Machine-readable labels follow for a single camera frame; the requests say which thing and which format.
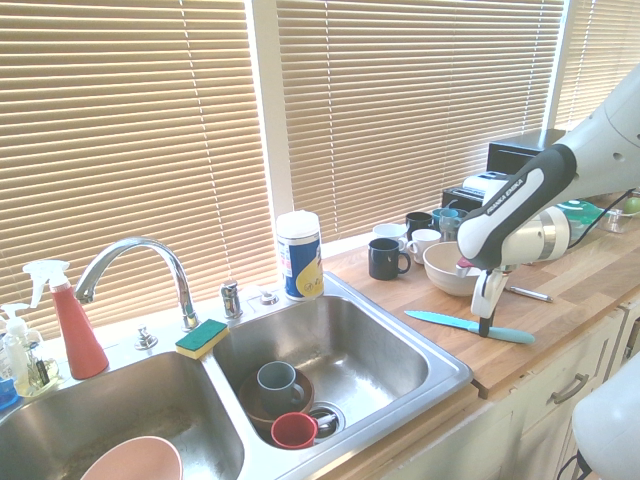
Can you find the brown wooden bowl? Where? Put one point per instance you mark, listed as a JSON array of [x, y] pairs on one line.
[[250, 406]]

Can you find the green yellow sponge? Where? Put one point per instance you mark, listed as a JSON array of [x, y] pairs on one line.
[[200, 336]]

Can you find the chrome sink knob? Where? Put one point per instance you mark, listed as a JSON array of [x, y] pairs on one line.
[[145, 339]]

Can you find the black toaster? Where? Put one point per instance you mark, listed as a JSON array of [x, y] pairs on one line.
[[457, 197]]

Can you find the chrome faucet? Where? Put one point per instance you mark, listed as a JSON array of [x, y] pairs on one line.
[[130, 245]]

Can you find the stainless steel double sink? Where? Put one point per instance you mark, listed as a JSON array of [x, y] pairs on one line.
[[350, 340]]

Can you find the green apple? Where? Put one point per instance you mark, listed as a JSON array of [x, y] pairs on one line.
[[632, 204]]

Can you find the black box appliance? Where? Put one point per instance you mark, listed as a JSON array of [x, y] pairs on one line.
[[515, 150]]

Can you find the green lidded container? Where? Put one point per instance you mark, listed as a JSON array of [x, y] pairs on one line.
[[582, 210]]

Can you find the teal mug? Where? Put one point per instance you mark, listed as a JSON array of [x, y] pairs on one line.
[[440, 214]]

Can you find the metal drain strainer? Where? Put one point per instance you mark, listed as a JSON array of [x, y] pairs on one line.
[[330, 420]]

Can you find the silver toaster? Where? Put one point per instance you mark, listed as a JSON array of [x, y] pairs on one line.
[[482, 185]]

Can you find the clear glass cup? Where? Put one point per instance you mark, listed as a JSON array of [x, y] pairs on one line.
[[452, 227]]

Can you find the large cream bowl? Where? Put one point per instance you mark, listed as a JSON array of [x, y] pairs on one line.
[[445, 272]]

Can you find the red spray bottle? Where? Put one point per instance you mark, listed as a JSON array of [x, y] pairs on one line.
[[77, 340]]

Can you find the large black mug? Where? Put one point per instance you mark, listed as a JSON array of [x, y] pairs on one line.
[[385, 260]]

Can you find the grey-blue mug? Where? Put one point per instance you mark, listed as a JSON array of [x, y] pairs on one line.
[[275, 387]]

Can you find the wide tan window blind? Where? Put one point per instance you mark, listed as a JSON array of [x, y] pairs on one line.
[[125, 125]]

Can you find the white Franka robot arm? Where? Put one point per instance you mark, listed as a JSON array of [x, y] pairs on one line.
[[505, 210]]

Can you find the teal plastic knife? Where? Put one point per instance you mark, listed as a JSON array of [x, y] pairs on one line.
[[440, 320]]

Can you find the Lysol wipes canister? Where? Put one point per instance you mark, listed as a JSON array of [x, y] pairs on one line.
[[300, 260]]

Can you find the narrow tan window blind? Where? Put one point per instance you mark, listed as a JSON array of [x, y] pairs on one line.
[[600, 50]]

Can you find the white mug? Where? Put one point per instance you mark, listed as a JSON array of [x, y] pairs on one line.
[[425, 242], [390, 231]]

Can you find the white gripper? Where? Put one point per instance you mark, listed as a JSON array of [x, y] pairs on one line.
[[487, 292]]

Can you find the pink bowl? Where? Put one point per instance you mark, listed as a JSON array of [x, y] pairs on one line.
[[135, 460]]

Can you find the clear pump soap bottle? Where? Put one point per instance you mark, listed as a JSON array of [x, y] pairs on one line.
[[15, 345]]

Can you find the small black mug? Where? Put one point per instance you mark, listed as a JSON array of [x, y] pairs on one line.
[[419, 222]]

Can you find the red mug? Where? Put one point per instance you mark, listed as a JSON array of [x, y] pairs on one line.
[[295, 432]]

